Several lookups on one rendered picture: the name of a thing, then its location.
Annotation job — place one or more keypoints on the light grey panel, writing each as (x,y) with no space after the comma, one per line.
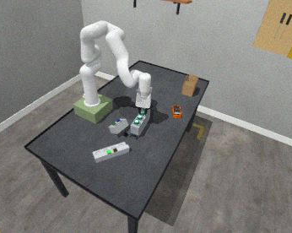
(116,150)

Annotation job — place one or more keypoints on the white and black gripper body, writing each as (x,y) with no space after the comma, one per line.
(143,101)

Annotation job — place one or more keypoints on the small brown cardboard box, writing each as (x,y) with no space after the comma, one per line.
(189,85)

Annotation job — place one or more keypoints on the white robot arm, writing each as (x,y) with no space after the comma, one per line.
(91,56)

